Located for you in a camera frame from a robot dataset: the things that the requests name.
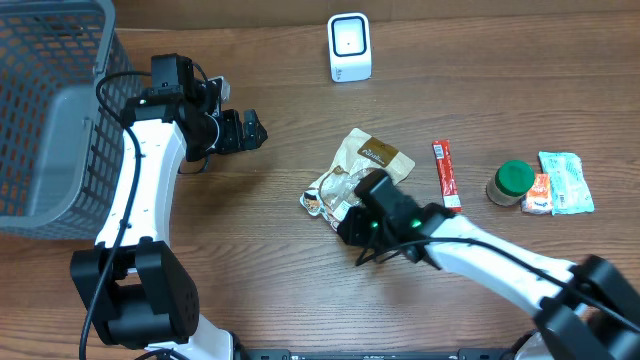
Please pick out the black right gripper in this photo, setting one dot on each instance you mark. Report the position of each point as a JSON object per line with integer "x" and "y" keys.
{"x": 353, "y": 226}

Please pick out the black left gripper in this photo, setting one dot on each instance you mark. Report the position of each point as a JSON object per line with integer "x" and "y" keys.
{"x": 232, "y": 133}

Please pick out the white brown snack packet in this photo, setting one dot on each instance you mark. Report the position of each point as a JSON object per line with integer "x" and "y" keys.
{"x": 332, "y": 194}

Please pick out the red snack bar wrapper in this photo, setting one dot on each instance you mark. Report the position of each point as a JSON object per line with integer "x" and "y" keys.
{"x": 446, "y": 175}

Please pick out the green lid seasoning jar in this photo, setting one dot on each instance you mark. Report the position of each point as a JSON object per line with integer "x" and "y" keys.
{"x": 510, "y": 183}

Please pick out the orange snack packet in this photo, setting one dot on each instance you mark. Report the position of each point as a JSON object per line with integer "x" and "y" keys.
{"x": 538, "y": 199}

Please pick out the teal tissue packet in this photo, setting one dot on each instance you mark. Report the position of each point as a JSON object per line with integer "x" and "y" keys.
{"x": 569, "y": 189}

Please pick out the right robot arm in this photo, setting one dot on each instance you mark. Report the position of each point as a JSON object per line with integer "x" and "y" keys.
{"x": 580, "y": 311}

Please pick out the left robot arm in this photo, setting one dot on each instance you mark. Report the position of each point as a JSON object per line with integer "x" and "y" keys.
{"x": 136, "y": 292}

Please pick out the white barcode scanner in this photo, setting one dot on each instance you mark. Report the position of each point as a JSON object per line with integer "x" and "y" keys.
{"x": 349, "y": 47}

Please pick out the grey plastic mesh basket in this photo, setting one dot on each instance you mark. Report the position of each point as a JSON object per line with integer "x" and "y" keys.
{"x": 61, "y": 150}

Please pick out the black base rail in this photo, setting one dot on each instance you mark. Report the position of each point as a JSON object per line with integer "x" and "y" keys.
{"x": 461, "y": 354}

